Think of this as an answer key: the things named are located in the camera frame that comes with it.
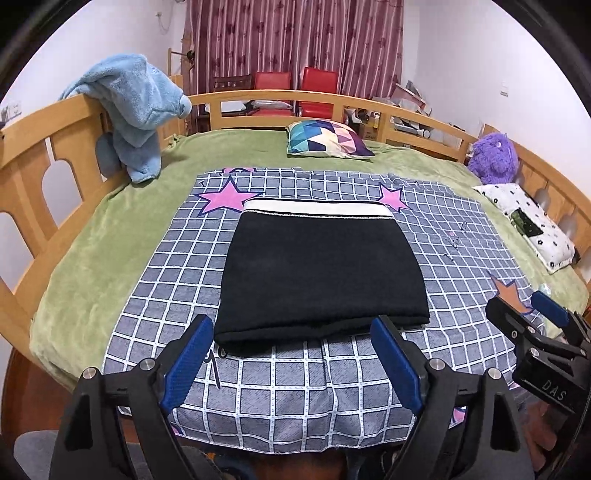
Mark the white dotted pillow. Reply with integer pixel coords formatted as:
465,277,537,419
474,183,576,274

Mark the green fleece bed cover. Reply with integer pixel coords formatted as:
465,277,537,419
29,129,590,390

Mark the colourful geometric pillow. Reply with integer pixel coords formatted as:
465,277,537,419
287,119,374,159

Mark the purple plush toy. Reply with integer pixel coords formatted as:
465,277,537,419
467,132,519,185

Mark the black pants white stripe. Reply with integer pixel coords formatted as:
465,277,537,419
214,198,430,351

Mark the dark wooden chair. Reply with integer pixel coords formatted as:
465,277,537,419
211,74,253,116

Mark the left red chair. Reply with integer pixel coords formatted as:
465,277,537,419
250,71,295,116

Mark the wooden bed frame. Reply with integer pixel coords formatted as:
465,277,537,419
0,89,591,361

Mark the red chair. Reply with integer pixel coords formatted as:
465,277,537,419
250,71,295,116
300,67,338,119

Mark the light blue fleece garment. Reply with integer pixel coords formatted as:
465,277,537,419
60,54,192,184

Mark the maroon patterned curtain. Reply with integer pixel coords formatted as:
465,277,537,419
181,0,404,98

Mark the right red chair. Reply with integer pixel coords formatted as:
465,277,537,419
300,67,338,119

